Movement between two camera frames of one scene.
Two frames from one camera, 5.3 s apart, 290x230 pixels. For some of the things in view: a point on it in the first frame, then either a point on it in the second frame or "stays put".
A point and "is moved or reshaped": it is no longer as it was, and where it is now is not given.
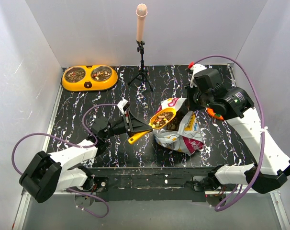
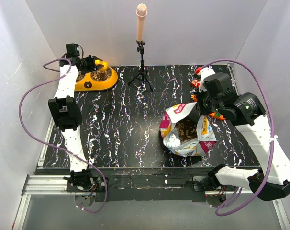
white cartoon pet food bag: [183, 133] is moved or reshaped
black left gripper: [135, 126] → [94, 67]
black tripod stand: [140, 49] stays put
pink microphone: [141, 12] stays put
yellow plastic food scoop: [160, 119] → [105, 64]
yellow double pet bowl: [81, 78] stays put
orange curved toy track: [211, 112] stays put
